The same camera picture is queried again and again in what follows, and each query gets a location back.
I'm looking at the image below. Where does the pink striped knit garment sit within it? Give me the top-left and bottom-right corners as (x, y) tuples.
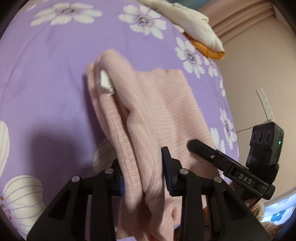
(86, 50), (218, 240)

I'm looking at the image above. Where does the fluffy beige sleeve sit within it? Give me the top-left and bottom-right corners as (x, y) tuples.
(244, 198), (285, 237)

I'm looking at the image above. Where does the purple floral bed sheet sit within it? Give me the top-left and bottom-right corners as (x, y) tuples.
(1, 1), (239, 238)

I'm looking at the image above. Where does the pink curtain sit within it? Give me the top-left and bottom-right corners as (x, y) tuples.
(199, 0), (278, 38)

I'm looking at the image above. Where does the black camera box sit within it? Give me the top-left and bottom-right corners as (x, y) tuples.
(246, 122), (284, 184)

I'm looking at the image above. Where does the white wall socket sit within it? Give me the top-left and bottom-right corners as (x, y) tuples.
(256, 87), (275, 122)

